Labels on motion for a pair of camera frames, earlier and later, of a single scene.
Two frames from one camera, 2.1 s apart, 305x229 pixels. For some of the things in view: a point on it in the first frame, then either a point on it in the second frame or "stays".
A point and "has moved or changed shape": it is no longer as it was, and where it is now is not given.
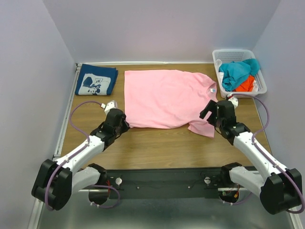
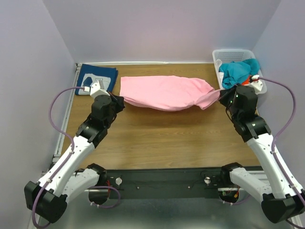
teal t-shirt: [235, 73] stays
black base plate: [164, 183] stays
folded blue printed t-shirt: [96, 80] stays
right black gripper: [212, 114] -> [224, 94]
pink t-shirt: [166, 99] has moved or changed shape
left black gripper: [122, 124] -> [118, 102]
